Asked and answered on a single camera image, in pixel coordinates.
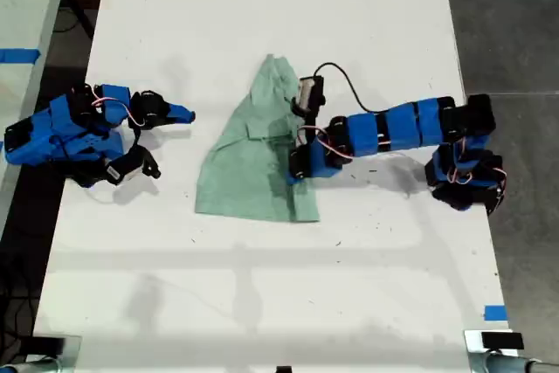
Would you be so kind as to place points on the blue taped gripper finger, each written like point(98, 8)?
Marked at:
point(181, 113)
point(295, 179)

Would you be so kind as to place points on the pale green T-shirt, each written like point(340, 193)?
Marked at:
point(244, 181)

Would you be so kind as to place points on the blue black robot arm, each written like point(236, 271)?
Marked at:
point(39, 137)
point(402, 126)

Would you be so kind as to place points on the long blue tape strip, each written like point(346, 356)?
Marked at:
point(19, 55)

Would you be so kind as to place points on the pale side table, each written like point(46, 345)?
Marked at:
point(22, 6)

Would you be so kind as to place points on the small black edge clip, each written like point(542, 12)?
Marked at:
point(284, 369)

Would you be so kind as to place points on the short blue tape strip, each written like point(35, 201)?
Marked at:
point(495, 312)

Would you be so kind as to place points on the small black box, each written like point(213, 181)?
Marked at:
point(43, 343)
point(502, 340)

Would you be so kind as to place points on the grey metal pipe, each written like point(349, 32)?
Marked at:
point(515, 365)
point(30, 366)

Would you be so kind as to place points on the black camera stalk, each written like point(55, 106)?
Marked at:
point(136, 138)
point(309, 126)

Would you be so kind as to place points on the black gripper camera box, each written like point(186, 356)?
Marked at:
point(126, 168)
point(309, 94)

